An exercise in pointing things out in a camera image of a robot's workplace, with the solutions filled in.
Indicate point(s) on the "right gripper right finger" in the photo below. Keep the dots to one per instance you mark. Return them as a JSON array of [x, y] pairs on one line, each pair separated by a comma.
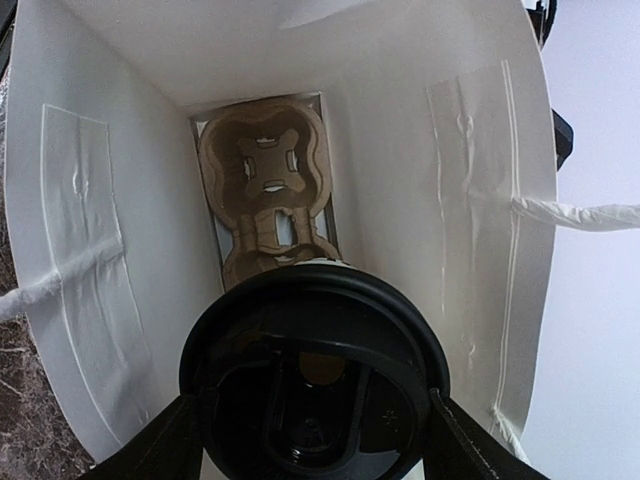
[[458, 448]]

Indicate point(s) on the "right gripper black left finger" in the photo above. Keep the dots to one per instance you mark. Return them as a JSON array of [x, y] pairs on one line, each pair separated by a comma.
[[169, 447]]

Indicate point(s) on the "black coffee cup lid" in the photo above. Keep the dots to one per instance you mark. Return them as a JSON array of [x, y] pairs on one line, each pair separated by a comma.
[[315, 371]]

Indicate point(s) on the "brown pulp cup carrier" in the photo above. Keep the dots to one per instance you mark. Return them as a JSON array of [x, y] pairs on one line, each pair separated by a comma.
[[266, 173]]

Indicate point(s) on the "brown paper bag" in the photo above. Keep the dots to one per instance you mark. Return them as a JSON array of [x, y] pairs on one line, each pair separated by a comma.
[[444, 184]]

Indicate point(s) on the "white paper coffee cup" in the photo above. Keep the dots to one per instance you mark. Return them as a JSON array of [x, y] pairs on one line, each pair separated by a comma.
[[324, 262]]

